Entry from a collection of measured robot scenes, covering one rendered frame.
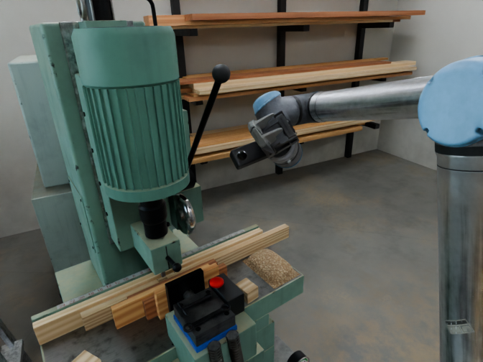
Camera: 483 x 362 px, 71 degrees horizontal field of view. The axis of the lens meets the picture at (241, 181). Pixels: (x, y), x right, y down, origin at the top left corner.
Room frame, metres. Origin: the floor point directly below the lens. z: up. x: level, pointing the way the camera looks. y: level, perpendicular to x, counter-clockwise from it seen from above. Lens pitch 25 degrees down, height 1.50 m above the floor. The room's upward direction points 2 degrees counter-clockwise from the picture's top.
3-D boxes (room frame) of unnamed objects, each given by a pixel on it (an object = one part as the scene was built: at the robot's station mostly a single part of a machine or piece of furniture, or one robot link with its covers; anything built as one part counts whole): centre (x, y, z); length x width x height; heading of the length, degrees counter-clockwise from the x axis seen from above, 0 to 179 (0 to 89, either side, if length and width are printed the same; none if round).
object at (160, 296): (0.62, 0.13, 0.94); 0.16 x 0.02 x 0.08; 124
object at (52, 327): (0.69, 0.19, 0.92); 0.60 x 0.02 x 0.05; 124
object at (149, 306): (0.63, 0.14, 0.92); 0.22 x 0.02 x 0.05; 124
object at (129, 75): (0.66, 0.20, 1.35); 0.18 x 0.18 x 0.31
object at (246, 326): (0.51, 0.07, 0.91); 0.15 x 0.14 x 0.09; 124
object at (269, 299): (0.58, 0.12, 0.87); 0.61 x 0.30 x 0.06; 124
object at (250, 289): (0.63, 0.00, 0.92); 0.04 x 0.04 x 0.03; 40
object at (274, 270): (0.74, -0.07, 0.92); 0.14 x 0.09 x 0.04; 34
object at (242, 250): (0.72, 0.11, 0.92); 0.60 x 0.02 x 0.04; 124
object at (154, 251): (0.68, 0.21, 1.03); 0.14 x 0.07 x 0.09; 34
